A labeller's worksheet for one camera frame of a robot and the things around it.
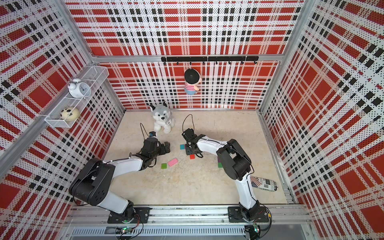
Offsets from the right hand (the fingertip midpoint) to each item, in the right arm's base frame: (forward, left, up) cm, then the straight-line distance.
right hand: (193, 149), depth 97 cm
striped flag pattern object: (-23, -39, +2) cm, 46 cm away
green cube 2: (-10, -17, -2) cm, 20 cm away
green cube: (-11, +18, -1) cm, 22 cm away
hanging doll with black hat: (+32, 0, +32) cm, 45 cm away
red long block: (-6, +1, +1) cm, 6 cm away
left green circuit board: (-44, +31, +1) cm, 54 cm away
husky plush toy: (+15, +20, +14) cm, 29 cm away
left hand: (+2, +18, +4) cm, 18 cm away
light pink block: (-8, +13, -1) cm, 16 cm away
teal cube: (+3, +8, -2) cm, 9 cm away
